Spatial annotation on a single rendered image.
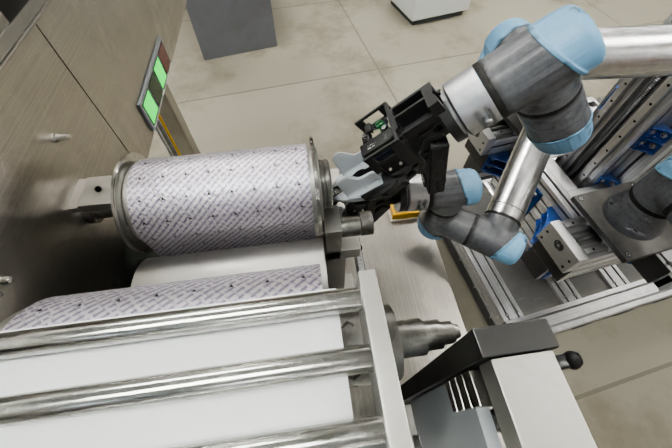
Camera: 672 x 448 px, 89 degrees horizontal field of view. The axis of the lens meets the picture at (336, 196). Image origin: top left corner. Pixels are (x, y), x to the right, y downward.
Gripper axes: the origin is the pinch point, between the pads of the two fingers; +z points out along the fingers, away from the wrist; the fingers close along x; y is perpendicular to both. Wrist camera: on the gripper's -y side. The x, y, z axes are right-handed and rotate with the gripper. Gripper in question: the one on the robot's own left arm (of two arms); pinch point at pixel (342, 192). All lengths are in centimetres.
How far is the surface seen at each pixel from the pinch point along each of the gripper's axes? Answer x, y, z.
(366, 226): 4.5, -5.0, -0.1
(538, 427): 32.0, 12.2, -18.0
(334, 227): 4.7, -0.7, 3.0
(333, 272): 4.8, -13.8, 14.3
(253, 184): 2.6, 13.7, 4.5
